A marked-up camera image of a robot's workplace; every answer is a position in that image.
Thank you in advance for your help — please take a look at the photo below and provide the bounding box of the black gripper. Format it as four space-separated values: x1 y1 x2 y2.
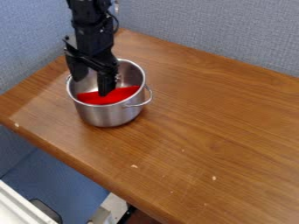
63 18 117 96

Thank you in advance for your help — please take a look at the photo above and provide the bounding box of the red cloth object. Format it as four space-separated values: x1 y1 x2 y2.
77 86 140 105

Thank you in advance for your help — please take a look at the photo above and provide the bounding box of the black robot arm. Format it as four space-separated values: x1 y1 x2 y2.
63 0 119 96

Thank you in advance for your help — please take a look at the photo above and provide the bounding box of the white appliance lower left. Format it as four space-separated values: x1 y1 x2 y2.
0 180 59 224

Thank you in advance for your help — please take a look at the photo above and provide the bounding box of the metal pot with handles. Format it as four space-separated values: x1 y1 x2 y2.
65 59 153 128

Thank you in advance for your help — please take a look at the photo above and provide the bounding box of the white table leg bracket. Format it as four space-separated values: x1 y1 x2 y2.
87 193 128 224

